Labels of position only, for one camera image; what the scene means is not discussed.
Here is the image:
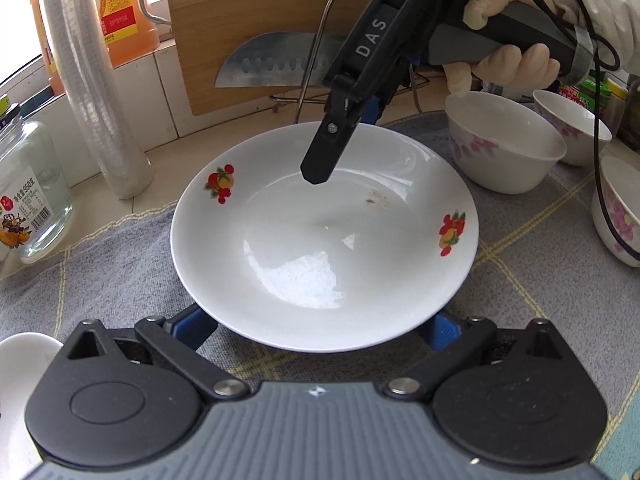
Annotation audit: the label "white jacket forearm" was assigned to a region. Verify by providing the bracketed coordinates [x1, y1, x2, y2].
[544, 0, 639, 76]

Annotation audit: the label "gloved right hand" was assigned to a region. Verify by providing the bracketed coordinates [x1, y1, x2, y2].
[441, 0, 561, 99]

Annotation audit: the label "white bowl purple flowers middle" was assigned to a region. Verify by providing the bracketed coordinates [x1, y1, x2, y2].
[533, 90, 613, 168]

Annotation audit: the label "green lid sauce jar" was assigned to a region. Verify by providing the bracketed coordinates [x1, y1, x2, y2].
[558, 76, 612, 113]

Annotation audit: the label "wire knife rack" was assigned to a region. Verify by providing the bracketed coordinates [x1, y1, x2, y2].
[269, 0, 432, 124]

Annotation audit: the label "white bowl purple flowers large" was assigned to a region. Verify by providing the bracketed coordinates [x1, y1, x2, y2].
[445, 92, 567, 195]

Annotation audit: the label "orange cooking wine bottle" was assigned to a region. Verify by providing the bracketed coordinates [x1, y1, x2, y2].
[29, 0, 162, 97]

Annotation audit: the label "clear plastic wrap roll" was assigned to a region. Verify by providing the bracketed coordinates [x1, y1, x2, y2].
[40, 0, 154, 200]

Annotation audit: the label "white plate with pepper stain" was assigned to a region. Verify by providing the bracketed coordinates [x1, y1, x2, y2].
[0, 333, 63, 479]

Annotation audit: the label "white bowl pink flowers near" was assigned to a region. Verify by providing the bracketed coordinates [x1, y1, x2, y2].
[591, 155, 640, 268]

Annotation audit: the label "black cable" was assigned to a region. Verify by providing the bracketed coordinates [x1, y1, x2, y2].
[499, 0, 640, 264]

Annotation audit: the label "wooden cutting board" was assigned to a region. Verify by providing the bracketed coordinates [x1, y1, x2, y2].
[162, 0, 396, 117]

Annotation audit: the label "steel cleaver knife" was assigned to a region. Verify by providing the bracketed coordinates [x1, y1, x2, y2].
[215, 32, 314, 89]

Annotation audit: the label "glass jar green lid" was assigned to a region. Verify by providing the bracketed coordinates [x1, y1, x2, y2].
[0, 103, 74, 263]

